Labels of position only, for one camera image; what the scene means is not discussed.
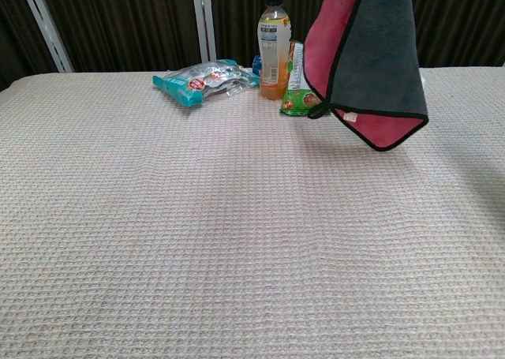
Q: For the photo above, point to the black and pink towel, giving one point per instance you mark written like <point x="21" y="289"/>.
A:
<point x="375" y="51"/>

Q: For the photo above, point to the beige waffle tablecloth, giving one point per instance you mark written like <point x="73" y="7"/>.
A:
<point x="197" y="217"/>

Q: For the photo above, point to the green white snack packet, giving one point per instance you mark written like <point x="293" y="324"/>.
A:
<point x="294" y="98"/>

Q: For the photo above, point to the teal silver snack packet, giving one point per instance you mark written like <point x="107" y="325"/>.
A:
<point x="197" y="83"/>

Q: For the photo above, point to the orange juice bottle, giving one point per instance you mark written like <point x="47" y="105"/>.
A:
<point x="272" y="59"/>

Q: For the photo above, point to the dark pleated curtain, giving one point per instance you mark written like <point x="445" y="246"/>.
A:
<point x="118" y="19"/>

